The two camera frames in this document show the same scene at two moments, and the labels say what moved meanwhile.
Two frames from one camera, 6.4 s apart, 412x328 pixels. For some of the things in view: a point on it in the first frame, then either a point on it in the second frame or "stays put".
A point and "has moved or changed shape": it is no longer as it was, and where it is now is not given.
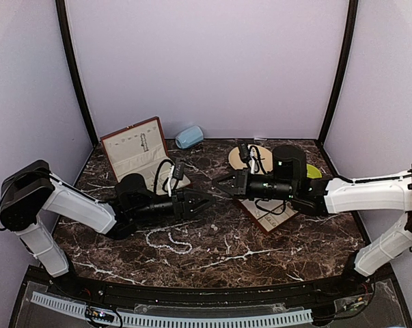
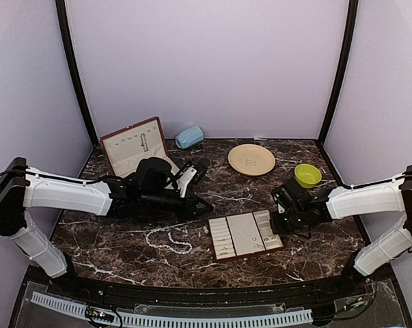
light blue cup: [189, 137] stays put
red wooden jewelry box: [140, 148] stays put
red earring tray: [268, 212] has moved or changed shape
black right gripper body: [277, 189] to [294, 222]
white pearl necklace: [169, 234] stays put
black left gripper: [181, 211] to [189, 212]
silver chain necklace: [143, 142] stays put
